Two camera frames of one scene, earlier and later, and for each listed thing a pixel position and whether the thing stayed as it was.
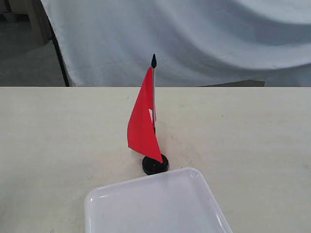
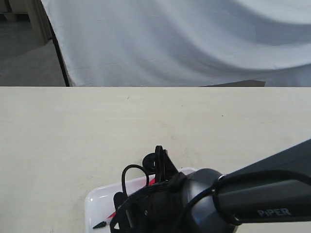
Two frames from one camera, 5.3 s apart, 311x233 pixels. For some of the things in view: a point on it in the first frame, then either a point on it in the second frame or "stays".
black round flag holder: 151,166 stays
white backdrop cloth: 110,43 stays
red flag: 142,136 to 150,182
